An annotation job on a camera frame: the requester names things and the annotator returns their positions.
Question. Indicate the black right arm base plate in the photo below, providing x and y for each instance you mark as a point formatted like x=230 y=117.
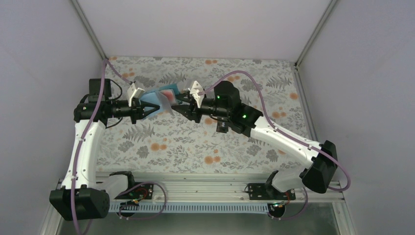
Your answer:
x=262 y=192

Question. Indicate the aluminium rail base frame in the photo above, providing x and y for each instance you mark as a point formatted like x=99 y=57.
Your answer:
x=201 y=187

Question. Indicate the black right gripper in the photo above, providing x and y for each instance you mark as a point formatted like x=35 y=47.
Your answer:
x=191 y=112

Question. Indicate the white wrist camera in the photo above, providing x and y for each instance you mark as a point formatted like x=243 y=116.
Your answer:
x=197 y=92
x=134 y=92

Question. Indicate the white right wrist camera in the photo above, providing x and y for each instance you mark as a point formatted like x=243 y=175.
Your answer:
x=197 y=92

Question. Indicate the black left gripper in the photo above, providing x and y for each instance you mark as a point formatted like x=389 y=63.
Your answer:
x=138 y=110

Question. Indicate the blue card holder wallet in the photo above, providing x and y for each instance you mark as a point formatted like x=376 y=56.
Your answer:
x=151 y=97

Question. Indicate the white card with red circle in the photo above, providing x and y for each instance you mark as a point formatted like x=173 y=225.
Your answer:
x=167 y=100

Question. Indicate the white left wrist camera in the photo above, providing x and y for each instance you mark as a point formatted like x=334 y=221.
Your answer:
x=134 y=92

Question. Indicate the white slotted cable duct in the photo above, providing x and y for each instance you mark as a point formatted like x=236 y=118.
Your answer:
x=148 y=207

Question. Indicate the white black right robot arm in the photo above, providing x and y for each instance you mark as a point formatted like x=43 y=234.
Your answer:
x=316 y=160

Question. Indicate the black credit card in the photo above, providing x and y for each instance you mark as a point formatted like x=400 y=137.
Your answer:
x=222 y=127

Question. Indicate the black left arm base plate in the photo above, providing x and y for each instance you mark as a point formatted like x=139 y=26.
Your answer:
x=140 y=191

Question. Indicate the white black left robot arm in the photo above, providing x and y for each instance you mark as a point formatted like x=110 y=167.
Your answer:
x=80 y=196

